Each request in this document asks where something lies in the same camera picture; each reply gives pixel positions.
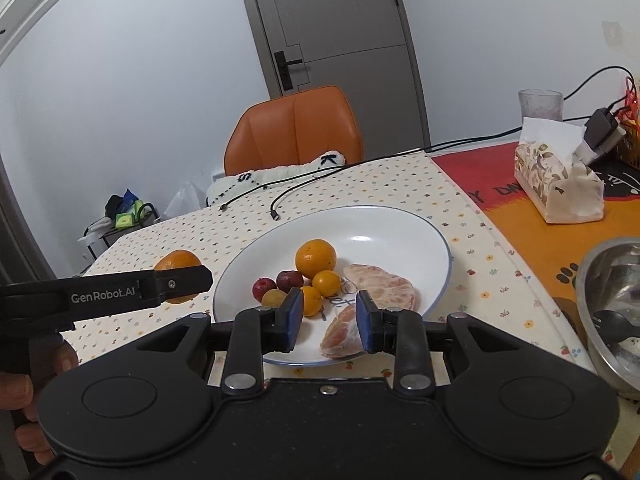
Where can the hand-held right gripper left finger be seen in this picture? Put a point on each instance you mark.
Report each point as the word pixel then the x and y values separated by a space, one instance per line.
pixel 292 320

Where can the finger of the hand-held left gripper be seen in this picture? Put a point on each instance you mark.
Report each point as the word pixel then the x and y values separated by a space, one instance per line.
pixel 180 282

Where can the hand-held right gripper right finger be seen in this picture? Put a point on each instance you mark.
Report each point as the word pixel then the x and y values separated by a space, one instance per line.
pixel 365 322

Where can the large orange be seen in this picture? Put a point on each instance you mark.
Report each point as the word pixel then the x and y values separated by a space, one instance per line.
pixel 177 260

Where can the small orange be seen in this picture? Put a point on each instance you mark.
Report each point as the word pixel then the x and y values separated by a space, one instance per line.
pixel 312 302
pixel 326 283

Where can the short peeled pomelo segment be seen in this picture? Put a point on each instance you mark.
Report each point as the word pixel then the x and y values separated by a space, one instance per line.
pixel 340 335

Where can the large brown longan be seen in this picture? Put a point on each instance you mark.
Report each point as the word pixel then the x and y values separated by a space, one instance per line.
pixel 272 299

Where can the long peeled pomelo segment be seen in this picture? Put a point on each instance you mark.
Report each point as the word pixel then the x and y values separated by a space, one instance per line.
pixel 382 285

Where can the white plate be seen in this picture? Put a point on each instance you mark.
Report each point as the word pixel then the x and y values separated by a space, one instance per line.
pixel 380 230

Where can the person's left hand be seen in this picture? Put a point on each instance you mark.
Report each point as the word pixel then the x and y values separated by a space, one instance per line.
pixel 55 357

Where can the dark red jujube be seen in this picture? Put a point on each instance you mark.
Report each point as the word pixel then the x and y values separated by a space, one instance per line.
pixel 289 280

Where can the medium orange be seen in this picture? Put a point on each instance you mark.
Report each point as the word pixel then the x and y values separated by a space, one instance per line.
pixel 316 258

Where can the black shelf rack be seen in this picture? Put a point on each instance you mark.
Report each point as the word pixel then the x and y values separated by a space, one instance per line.
pixel 125 232

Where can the translucent plastic bag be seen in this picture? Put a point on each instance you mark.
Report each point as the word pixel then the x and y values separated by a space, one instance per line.
pixel 185 200

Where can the green packet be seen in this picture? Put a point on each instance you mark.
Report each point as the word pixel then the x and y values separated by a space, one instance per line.
pixel 125 220

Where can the blue packet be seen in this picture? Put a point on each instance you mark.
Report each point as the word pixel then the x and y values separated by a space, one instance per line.
pixel 130 196

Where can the dark bag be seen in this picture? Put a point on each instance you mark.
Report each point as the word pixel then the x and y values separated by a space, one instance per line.
pixel 114 205

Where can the white fluffy cushion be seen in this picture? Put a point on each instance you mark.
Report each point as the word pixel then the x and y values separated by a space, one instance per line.
pixel 270 177

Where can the red and orange mat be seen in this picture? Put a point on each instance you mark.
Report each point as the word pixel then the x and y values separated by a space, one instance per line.
pixel 510 240

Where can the orange leather chair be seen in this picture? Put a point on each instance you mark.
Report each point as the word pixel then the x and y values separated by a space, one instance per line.
pixel 295 130

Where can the floral tissue box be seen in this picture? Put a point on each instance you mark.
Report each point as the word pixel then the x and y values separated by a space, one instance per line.
pixel 560 185

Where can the steel bowl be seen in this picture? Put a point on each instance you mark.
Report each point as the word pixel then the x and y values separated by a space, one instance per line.
pixel 610 280

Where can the clear glass cup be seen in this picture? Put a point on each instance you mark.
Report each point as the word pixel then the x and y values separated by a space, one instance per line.
pixel 540 105

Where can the grey door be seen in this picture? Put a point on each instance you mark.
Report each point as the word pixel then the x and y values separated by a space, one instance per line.
pixel 340 20

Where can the black power adapter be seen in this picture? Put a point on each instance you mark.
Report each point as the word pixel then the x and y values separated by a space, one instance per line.
pixel 602 129

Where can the orange basket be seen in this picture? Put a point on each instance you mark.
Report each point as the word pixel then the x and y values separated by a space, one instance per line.
pixel 630 145

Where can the red knot ornament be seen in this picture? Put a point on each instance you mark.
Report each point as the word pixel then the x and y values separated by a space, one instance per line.
pixel 632 97

